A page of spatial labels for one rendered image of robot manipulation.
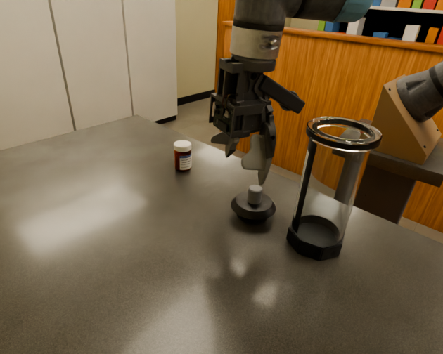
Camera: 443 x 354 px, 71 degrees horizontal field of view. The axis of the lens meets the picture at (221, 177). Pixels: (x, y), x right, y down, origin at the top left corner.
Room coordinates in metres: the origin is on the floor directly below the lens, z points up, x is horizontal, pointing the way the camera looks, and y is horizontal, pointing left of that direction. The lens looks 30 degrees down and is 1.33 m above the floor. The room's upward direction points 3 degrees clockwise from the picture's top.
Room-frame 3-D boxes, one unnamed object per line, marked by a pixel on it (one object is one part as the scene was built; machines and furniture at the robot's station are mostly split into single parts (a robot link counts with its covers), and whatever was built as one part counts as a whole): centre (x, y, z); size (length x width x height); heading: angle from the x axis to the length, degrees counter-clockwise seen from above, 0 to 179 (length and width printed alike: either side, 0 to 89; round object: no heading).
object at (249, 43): (0.51, -0.04, 1.27); 0.08 x 0.08 x 0.05
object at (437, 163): (0.97, -0.57, 0.92); 0.32 x 0.32 x 0.04; 53
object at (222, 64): (0.51, -0.03, 1.19); 0.09 x 0.08 x 0.12; 124
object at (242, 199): (0.52, -0.07, 0.97); 0.09 x 0.09 x 0.07
